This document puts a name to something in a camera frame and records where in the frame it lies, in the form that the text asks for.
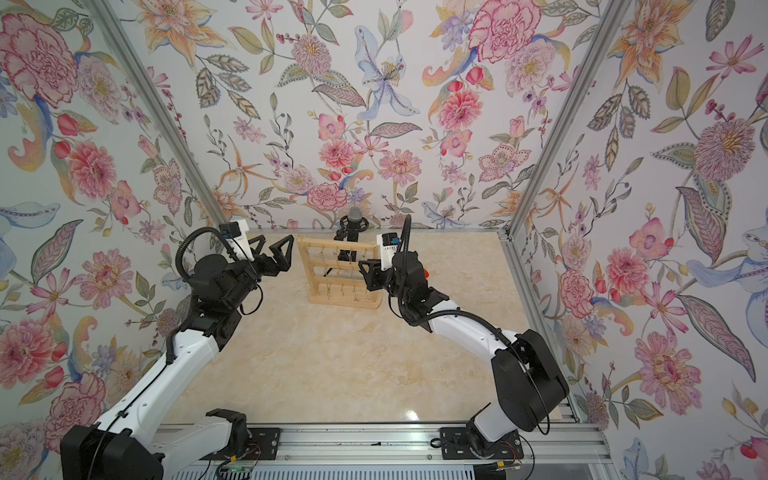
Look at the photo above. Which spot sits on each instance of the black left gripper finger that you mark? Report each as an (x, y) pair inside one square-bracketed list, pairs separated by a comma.
[(279, 259), (256, 244)]

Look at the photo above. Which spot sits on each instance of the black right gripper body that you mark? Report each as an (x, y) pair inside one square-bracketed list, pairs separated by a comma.
[(381, 280)]

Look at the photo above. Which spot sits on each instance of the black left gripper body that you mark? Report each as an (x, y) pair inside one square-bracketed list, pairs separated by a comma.
[(260, 269)]

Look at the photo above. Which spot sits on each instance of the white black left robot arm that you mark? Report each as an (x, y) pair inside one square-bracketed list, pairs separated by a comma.
[(222, 267)]

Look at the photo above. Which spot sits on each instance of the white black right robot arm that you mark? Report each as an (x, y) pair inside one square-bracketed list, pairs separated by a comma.
[(527, 381)]

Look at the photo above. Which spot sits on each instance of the wooden jewelry display stand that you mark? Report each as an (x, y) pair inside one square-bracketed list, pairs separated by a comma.
[(333, 275)]

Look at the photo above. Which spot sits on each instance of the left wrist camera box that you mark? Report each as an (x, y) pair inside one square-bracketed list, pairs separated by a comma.
[(235, 234)]

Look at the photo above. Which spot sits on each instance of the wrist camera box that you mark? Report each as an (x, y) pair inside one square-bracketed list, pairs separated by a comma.
[(235, 234), (388, 244)]

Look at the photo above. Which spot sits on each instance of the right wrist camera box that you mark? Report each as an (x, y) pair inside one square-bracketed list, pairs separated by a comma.
[(388, 244)]

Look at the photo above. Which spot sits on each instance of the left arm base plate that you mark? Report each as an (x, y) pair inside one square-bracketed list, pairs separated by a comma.
[(261, 445)]

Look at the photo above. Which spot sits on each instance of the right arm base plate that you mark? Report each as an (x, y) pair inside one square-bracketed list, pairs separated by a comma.
[(454, 443)]

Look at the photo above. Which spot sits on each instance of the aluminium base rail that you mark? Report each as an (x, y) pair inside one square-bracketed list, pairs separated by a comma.
[(402, 451)]

